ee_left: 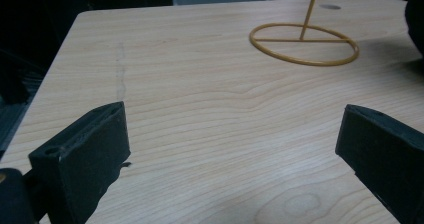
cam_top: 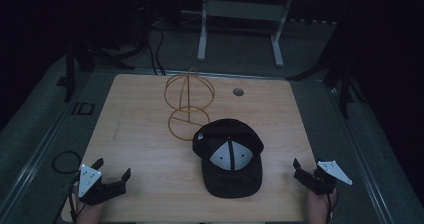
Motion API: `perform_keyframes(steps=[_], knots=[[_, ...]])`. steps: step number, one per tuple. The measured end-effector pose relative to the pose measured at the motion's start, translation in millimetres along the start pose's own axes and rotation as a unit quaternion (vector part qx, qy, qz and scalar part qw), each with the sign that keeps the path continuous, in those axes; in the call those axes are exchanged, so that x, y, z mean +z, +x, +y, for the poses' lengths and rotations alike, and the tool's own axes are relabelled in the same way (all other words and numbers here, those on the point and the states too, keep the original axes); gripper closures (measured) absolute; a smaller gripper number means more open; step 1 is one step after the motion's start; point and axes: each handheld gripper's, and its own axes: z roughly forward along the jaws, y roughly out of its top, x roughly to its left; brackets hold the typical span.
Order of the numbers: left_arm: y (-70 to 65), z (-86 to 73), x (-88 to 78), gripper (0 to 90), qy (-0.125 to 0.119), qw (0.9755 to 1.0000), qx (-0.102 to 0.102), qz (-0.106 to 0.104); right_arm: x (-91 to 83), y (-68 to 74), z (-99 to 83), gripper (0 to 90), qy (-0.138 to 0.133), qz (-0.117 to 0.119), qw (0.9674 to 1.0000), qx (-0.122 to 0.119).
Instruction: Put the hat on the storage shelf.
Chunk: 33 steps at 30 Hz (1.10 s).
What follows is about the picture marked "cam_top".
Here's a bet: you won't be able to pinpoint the golden wire hat stand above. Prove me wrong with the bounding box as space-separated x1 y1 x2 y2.
163 67 216 142

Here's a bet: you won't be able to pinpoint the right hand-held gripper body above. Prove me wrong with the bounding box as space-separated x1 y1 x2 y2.
309 160 354 196

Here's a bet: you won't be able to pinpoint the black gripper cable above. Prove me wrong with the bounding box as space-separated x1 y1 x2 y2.
67 172 84 224
325 187 340 222

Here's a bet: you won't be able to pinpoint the black floor cables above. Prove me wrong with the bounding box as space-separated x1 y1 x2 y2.
146 25 167 76

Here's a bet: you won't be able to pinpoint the black tripod stand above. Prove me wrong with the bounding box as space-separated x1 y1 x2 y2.
285 47 368 120
56 40 136 104

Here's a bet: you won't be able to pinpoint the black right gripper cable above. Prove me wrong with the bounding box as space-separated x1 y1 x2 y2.
325 187 340 222

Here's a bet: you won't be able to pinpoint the person's right hand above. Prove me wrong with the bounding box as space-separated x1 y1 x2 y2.
306 187 338 224

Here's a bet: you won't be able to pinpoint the black baseball cap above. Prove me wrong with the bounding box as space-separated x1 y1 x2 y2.
191 117 265 199

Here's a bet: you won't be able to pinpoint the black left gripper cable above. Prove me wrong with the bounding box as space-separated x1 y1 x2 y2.
67 172 84 224

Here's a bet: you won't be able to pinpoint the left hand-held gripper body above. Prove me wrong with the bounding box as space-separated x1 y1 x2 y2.
77 163 118 206

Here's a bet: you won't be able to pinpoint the person's left hand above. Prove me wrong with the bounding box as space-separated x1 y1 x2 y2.
75 199 106 224

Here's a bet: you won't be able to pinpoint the white metal table frame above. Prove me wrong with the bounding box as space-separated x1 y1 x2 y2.
196 0 296 69

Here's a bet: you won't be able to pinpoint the black coiled floor cable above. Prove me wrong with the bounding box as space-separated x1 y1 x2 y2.
51 150 83 175

